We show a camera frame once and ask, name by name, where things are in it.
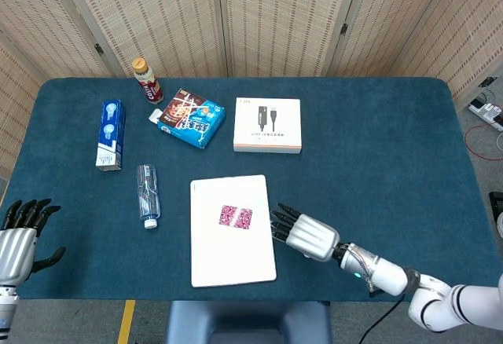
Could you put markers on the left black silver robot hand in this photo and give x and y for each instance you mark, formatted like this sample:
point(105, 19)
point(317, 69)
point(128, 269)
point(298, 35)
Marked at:
point(15, 253)

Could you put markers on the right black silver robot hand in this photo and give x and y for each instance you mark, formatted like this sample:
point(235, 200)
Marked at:
point(312, 236)

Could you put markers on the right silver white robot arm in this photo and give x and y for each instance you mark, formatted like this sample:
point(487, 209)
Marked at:
point(393, 275)

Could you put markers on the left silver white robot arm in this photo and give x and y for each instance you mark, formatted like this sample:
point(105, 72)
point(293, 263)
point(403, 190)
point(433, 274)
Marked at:
point(7, 312)

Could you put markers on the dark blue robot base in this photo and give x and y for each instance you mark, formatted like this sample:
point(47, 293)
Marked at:
point(247, 322)

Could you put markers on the blue light bulb box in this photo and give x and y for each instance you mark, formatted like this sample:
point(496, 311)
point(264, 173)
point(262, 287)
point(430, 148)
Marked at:
point(111, 136)

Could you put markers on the blue brown snack box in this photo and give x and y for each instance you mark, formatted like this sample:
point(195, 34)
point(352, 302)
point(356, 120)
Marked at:
point(192, 120)

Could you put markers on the blue felt table cover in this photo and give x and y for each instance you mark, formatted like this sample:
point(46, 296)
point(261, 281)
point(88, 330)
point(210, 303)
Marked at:
point(373, 187)

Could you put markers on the white rectangular board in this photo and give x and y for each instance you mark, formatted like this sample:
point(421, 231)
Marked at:
point(232, 257)

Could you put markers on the yellow floor tape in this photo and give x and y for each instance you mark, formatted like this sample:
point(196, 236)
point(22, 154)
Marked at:
point(126, 322)

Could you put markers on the clear plastic water bottle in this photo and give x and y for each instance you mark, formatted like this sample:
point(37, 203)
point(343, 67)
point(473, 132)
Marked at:
point(148, 195)

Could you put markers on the black screen hinge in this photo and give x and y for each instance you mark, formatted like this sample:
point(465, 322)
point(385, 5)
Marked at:
point(98, 49)
point(344, 29)

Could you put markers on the white power strip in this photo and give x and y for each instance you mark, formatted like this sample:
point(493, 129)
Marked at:
point(487, 111)

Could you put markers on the Costa coffee bottle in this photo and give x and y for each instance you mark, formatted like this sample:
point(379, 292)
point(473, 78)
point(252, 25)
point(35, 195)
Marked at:
point(149, 85)

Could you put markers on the woven bamboo folding screen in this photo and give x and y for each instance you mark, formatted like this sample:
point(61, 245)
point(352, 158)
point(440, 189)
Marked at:
point(177, 14)

